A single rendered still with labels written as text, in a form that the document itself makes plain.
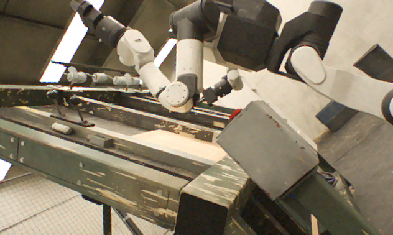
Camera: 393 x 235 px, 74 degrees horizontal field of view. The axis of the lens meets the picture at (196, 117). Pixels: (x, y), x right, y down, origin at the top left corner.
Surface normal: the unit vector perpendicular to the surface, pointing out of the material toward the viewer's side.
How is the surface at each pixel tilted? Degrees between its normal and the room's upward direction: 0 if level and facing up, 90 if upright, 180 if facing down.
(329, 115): 90
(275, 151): 90
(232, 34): 100
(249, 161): 90
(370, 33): 90
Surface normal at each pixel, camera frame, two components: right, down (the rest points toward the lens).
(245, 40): -0.21, 0.14
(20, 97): 0.91, 0.21
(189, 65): -0.15, -0.16
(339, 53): -0.40, 0.11
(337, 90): 0.04, 0.18
